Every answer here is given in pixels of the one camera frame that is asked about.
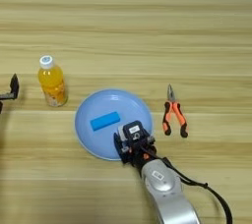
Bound orange juice bottle white cap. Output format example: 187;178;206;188
37;54;69;108

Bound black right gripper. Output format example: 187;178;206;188
113;132;158;170

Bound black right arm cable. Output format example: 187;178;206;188
160;156;234;224

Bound light blue round plate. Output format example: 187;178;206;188
74;88;154;161

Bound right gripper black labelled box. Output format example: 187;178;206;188
122;120;148;142

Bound orange black handled pliers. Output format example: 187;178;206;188
161;84;190;139

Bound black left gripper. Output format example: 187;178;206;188
0;73;21;102

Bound blue rectangular block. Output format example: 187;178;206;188
90;111;121;133

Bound small grey square block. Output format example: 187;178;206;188
117;124;129;141

